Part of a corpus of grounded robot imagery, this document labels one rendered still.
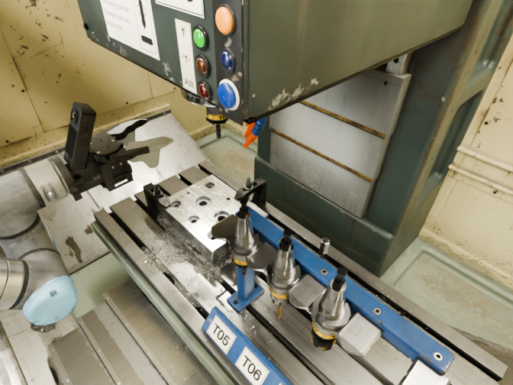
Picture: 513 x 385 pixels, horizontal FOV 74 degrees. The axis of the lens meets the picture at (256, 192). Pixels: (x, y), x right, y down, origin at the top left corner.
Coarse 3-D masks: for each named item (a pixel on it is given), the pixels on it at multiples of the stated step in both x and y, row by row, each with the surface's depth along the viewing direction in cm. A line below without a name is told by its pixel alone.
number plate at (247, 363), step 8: (248, 352) 79; (240, 360) 80; (248, 360) 79; (256, 360) 78; (240, 368) 80; (248, 368) 79; (256, 368) 77; (264, 368) 76; (248, 376) 78; (256, 376) 77; (264, 376) 76; (256, 384) 77
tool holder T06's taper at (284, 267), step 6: (282, 252) 59; (288, 252) 59; (276, 258) 61; (282, 258) 60; (288, 258) 60; (294, 258) 61; (276, 264) 61; (282, 264) 60; (288, 264) 60; (294, 264) 62; (276, 270) 62; (282, 270) 61; (288, 270) 61; (294, 270) 63; (276, 276) 62; (282, 276) 62; (288, 276) 62
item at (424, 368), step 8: (416, 360) 53; (408, 368) 52; (416, 368) 52; (424, 368) 52; (432, 368) 52; (408, 376) 51; (416, 376) 51; (424, 376) 51; (432, 376) 51; (440, 376) 51; (400, 384) 50; (408, 384) 50; (416, 384) 50; (424, 384) 50; (432, 384) 50; (440, 384) 50; (448, 384) 50
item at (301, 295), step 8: (304, 280) 63; (312, 280) 63; (296, 288) 62; (304, 288) 62; (312, 288) 62; (320, 288) 62; (288, 296) 61; (296, 296) 61; (304, 296) 61; (312, 296) 61; (296, 304) 60; (304, 304) 60; (312, 304) 60
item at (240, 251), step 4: (232, 232) 71; (232, 236) 70; (256, 236) 71; (228, 240) 70; (232, 240) 70; (256, 240) 70; (232, 244) 70; (236, 244) 69; (252, 244) 69; (256, 244) 69; (232, 248) 71; (236, 248) 68; (240, 248) 68; (244, 248) 68; (248, 248) 68; (252, 248) 68; (236, 252) 70; (240, 252) 68; (244, 252) 68; (248, 252) 68; (236, 256) 69; (240, 256) 69; (244, 256) 69
